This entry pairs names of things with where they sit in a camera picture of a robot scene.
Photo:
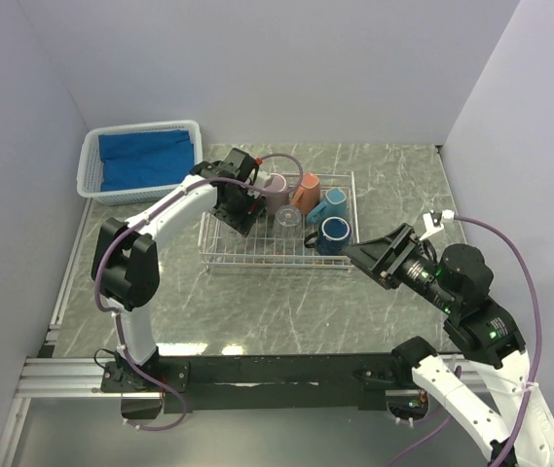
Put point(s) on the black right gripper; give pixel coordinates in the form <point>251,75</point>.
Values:
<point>376,256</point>

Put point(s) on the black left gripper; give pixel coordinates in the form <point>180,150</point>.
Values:
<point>242,222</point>

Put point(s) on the purple mug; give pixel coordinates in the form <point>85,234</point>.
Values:
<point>277,195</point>

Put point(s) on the dark blue mug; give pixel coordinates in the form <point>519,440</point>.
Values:
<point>332,235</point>

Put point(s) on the clear glass cup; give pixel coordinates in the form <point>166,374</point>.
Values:
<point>288,223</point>

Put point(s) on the light blue mug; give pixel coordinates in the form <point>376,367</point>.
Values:
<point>333,204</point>

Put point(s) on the white wire dish rack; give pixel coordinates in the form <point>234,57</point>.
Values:
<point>264,246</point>

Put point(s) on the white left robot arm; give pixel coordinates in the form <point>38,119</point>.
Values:
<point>126,263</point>

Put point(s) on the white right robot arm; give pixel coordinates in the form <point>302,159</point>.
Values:
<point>519,429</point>

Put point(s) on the blue cloth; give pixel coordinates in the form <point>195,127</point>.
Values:
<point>145,159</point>

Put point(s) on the white plastic basket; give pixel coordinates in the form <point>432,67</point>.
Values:
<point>89,174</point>

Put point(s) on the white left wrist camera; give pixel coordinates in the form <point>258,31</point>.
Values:
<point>260,178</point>

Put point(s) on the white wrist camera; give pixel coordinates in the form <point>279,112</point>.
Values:
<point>434,222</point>
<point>260,178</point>

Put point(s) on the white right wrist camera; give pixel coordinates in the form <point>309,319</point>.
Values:
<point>434,222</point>

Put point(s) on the black table edge rail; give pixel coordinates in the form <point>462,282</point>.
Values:
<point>247,382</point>

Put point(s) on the aluminium frame rail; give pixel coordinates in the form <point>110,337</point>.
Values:
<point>66,378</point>

